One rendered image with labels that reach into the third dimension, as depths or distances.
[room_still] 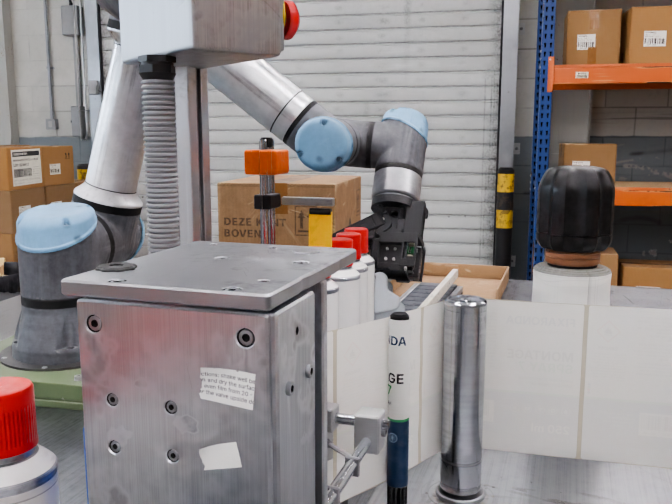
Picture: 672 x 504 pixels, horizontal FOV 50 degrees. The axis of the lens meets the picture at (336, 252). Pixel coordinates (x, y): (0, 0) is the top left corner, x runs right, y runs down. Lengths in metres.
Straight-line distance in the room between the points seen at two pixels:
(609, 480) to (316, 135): 0.56
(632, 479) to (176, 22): 0.61
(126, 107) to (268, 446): 0.96
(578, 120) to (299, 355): 4.97
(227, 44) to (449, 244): 4.61
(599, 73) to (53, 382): 3.83
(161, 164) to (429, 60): 4.57
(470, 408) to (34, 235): 0.73
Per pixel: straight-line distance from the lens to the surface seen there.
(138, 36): 0.77
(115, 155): 1.25
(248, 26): 0.69
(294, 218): 1.41
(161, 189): 0.70
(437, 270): 1.98
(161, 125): 0.70
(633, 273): 4.67
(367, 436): 0.54
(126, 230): 1.28
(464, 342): 0.64
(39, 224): 1.15
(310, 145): 0.99
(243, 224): 1.44
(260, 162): 0.87
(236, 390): 0.33
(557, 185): 0.81
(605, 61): 4.64
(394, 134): 1.13
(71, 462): 0.94
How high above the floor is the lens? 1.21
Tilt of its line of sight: 9 degrees down
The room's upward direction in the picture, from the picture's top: straight up
